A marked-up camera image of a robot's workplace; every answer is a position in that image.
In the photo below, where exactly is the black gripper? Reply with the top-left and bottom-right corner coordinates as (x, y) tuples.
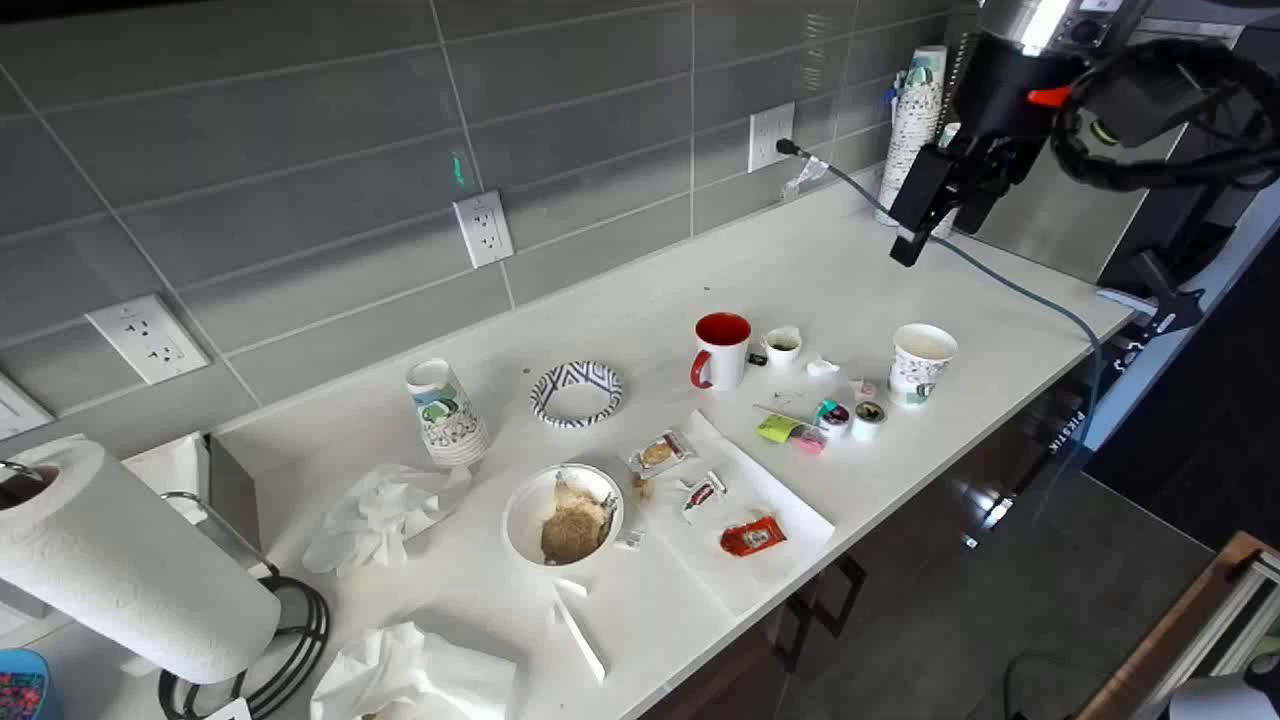
(886, 32), (1084, 267)

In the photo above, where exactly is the white sriracha sauce sachet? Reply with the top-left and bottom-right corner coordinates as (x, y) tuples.
(685, 468), (728, 513)

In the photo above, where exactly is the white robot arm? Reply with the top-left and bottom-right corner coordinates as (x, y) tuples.
(886, 0), (1280, 267)

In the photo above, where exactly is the white brown sauce sachet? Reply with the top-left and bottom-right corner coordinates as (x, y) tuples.
(634, 431), (685, 478)

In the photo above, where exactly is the red ketchup sachet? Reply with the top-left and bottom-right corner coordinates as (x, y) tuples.
(720, 517), (784, 558)

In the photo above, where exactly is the crumpled white napkin front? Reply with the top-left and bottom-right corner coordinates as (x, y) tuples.
(306, 611), (521, 720)

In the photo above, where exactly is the stack of paper cups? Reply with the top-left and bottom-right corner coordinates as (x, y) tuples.
(878, 43), (946, 203)

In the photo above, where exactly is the small white creamer cup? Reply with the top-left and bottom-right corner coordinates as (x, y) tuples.
(764, 323), (805, 370)

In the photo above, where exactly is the white coffee pod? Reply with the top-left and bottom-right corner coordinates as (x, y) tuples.
(852, 399), (884, 439)

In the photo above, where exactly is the red and white mug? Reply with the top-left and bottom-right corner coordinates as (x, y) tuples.
(688, 312), (751, 392)

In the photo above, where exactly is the pink small packet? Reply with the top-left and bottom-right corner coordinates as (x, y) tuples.
(790, 427), (826, 457)

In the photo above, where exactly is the yellow green packet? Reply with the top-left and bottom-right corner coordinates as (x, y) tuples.
(756, 416), (800, 446)

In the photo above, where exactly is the blue patterned paper plate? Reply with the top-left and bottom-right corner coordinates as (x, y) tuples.
(530, 362), (629, 427)

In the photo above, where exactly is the white bowl with food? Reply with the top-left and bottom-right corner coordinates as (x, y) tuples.
(498, 463), (623, 574)

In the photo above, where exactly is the tipped patterned paper cup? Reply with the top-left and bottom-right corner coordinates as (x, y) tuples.
(405, 362), (482, 468)

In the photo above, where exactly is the white plastic knife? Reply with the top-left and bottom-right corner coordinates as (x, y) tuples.
(557, 581), (606, 683)

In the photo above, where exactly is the crumpled white tissue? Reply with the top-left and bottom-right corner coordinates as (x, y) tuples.
(303, 463), (453, 575)

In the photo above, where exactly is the paper towel roll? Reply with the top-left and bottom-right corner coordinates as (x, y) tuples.
(0, 437), (279, 683)

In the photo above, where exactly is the white wall outlet right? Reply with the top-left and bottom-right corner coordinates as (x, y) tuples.
(749, 106), (796, 173)

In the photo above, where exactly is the white wall outlet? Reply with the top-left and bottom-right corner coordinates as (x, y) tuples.
(453, 194), (510, 267)
(749, 106), (796, 173)
(86, 297), (207, 383)

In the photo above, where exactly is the white wall outlet middle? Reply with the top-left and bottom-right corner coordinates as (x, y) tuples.
(453, 194), (510, 267)

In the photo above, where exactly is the black wire towel holder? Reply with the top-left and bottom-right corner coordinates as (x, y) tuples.
(154, 493), (331, 720)

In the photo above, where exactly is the white wall outlet left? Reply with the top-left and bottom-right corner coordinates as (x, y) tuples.
(86, 297), (207, 383)

